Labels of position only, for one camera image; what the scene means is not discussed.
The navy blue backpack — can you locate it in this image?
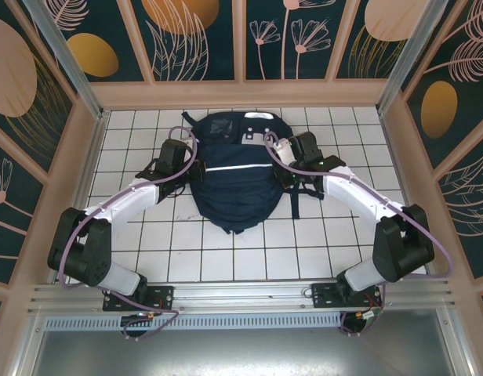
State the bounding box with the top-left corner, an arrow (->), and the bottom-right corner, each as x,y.
181,110 -> 325,235

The small green circuit board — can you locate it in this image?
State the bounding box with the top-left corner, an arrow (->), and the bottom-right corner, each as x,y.
354,308 -> 383,326

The aluminium side rail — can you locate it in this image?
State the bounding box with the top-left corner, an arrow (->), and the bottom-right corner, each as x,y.
51,111 -> 111,284

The aluminium mounting rail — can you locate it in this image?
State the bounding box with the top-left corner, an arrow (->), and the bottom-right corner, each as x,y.
27,277 -> 456,314

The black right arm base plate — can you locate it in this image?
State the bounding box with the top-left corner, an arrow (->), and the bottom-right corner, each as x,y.
310,282 -> 383,310

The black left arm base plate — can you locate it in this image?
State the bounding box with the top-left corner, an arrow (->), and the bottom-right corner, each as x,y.
103,285 -> 175,313

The aluminium corner post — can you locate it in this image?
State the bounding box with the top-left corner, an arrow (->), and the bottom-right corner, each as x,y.
21,0 -> 110,122
376,0 -> 449,117

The slotted grey cable duct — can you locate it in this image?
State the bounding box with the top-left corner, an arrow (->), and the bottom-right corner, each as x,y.
43,313 -> 344,332

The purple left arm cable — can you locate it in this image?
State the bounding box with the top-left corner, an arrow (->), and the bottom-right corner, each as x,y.
59,125 -> 199,341

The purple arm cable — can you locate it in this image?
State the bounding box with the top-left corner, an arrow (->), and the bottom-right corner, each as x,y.
59,125 -> 199,341
263,131 -> 452,338

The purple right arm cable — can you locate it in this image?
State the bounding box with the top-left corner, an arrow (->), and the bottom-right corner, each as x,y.
263,131 -> 452,338

